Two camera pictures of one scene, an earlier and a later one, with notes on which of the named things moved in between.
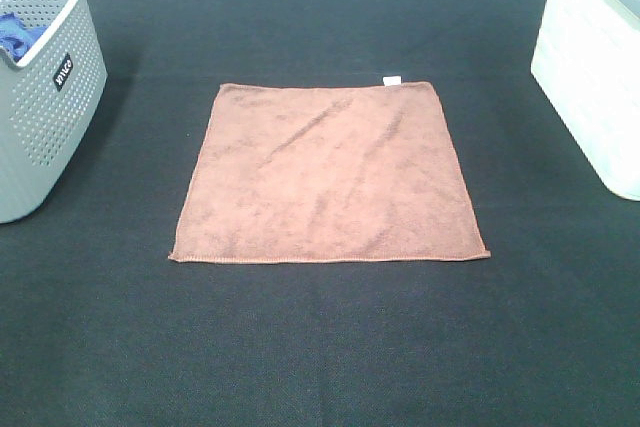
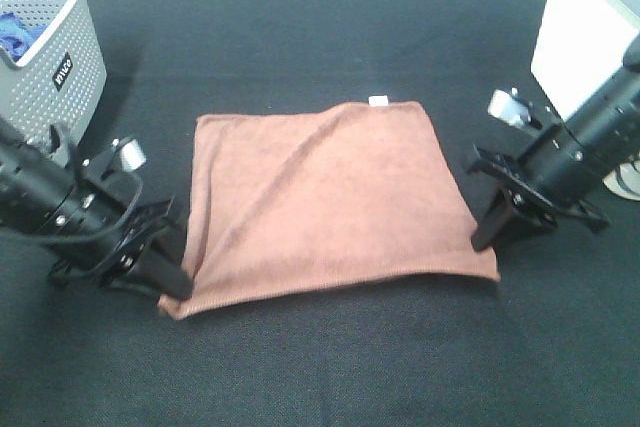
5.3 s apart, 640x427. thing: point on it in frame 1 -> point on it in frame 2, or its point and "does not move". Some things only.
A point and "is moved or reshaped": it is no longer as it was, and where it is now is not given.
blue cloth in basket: x=16 y=36 does not move
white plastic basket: x=587 y=57 does not move
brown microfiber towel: x=288 y=173 is moved or reshaped
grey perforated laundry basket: x=52 y=74 does not move
